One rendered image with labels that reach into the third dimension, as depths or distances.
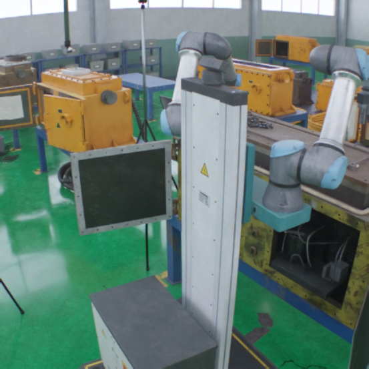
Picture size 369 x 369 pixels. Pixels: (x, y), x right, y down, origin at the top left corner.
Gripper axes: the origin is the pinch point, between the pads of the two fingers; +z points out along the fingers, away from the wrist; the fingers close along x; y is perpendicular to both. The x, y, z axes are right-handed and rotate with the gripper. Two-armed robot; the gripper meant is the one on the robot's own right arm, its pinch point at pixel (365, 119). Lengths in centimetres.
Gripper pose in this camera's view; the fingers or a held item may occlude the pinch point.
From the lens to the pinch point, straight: 210.9
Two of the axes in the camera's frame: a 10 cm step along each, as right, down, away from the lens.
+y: -4.9, -3.3, 8.1
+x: -8.7, 2.0, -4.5
